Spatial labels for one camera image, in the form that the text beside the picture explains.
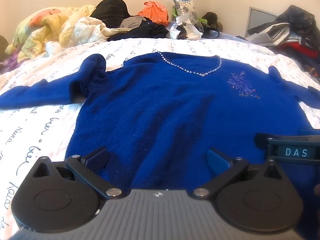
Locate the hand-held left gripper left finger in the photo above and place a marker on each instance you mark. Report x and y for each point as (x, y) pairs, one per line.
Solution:
(97, 158)

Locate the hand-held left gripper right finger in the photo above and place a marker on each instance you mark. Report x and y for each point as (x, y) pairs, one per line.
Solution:
(218, 161)

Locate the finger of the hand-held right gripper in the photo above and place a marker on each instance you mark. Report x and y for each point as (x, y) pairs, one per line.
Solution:
(310, 132)
(260, 140)

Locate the blue beaded sweater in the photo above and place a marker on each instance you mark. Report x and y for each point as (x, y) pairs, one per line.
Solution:
(162, 110)

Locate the dark navy clothes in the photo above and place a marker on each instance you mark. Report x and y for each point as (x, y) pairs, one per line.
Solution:
(142, 31)

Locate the person's right hand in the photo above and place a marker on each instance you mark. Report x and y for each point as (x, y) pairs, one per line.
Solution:
(317, 192)

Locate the dark patterned cloth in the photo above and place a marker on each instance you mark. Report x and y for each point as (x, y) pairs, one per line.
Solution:
(312, 71)

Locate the white script-printed bedspread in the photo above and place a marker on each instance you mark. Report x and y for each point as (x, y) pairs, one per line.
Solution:
(37, 130)

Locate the red garment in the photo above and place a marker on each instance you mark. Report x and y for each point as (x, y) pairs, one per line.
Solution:
(300, 48)

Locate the grey white jacket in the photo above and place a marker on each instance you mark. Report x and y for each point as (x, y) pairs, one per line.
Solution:
(275, 32)

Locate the grey framed board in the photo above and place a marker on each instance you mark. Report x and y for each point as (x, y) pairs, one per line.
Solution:
(260, 17)

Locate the white crumpled wrapper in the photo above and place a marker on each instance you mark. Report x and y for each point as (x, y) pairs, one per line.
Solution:
(192, 30)

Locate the cream white cloth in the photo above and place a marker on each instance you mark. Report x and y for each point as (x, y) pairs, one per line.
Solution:
(85, 30)

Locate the brown plush toy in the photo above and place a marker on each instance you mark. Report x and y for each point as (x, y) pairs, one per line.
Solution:
(211, 17)

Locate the purple cloth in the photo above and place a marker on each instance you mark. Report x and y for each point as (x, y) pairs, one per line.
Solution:
(7, 61)

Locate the grey garment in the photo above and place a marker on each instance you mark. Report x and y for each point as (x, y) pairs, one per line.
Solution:
(131, 21)

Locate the yellow floral quilt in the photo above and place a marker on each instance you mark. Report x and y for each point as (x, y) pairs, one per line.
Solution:
(37, 30)

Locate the blue floral pillow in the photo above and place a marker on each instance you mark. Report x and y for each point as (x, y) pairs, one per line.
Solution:
(186, 7)

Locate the orange plastic bag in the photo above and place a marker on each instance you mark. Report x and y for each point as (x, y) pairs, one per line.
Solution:
(152, 12)

